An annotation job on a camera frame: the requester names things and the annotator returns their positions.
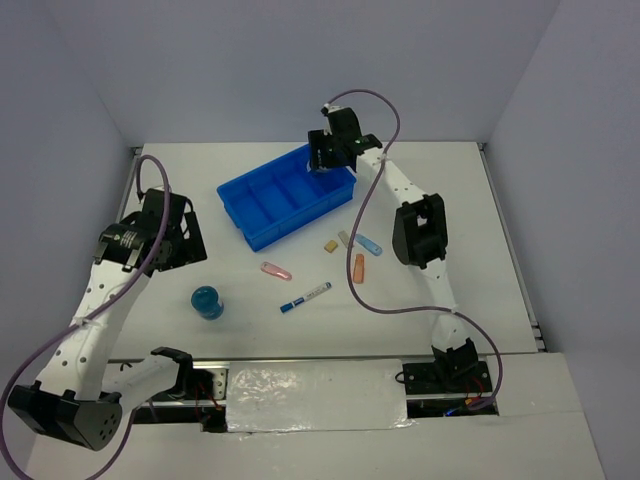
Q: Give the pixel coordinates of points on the orange translucent case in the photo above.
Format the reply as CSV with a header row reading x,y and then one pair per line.
x,y
358,272

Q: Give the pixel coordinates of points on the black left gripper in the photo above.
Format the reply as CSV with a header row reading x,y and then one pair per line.
x,y
191,249

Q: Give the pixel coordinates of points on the pink translucent case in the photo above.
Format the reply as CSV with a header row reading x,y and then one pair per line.
x,y
275,271

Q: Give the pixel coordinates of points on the grey eraser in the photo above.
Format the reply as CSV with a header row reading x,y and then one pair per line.
x,y
344,238

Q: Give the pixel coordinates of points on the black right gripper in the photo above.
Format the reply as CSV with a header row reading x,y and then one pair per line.
x,y
318,140

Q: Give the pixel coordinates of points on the blue plastic compartment tray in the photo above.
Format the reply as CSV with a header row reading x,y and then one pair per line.
x,y
282,196

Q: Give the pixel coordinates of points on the blue white marker pen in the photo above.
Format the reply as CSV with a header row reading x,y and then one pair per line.
x,y
319,290

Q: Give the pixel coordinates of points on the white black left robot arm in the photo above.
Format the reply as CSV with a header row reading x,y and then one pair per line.
x,y
72,399

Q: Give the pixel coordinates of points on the yellow eraser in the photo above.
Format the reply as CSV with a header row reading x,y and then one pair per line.
x,y
330,246

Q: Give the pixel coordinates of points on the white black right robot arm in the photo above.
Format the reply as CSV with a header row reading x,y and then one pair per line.
x,y
419,236

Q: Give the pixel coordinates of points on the blue translucent case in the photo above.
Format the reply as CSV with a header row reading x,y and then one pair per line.
x,y
368,244

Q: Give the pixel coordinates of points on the white foil covered panel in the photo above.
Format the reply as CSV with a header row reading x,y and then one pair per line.
x,y
315,396

